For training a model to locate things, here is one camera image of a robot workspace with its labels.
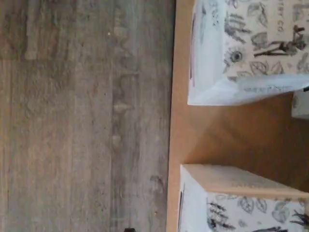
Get white box green strip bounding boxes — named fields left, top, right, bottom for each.
left=177, top=163, right=309, bottom=232

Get tan particle board shelf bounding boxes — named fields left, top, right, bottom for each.
left=166, top=0, right=309, bottom=232

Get white box pink strip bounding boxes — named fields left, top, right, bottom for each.
left=291, top=89, right=309, bottom=119
left=187, top=0, right=309, bottom=106

